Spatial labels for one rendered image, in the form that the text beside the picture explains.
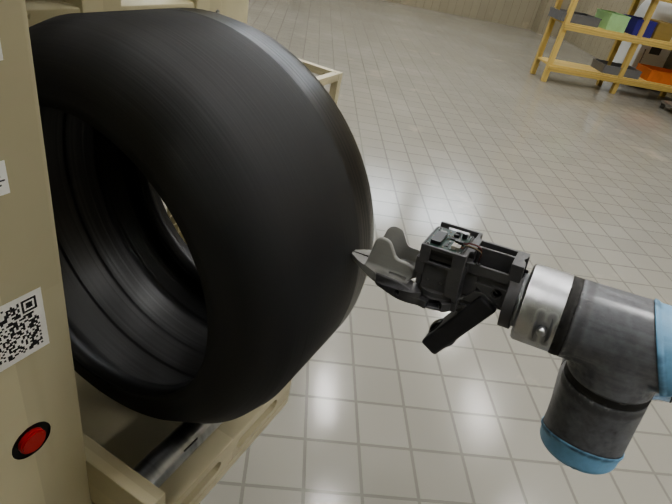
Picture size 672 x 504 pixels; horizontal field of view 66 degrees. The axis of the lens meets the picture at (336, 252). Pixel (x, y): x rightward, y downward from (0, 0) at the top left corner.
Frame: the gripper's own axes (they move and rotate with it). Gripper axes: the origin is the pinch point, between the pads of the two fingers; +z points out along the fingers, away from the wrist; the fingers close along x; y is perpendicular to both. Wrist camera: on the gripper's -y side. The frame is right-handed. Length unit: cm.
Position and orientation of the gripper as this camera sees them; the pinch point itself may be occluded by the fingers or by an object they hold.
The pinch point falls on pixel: (360, 260)
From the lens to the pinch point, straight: 67.9
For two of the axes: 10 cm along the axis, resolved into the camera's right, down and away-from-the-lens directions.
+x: -4.8, 4.1, -7.8
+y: 0.8, -8.6, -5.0
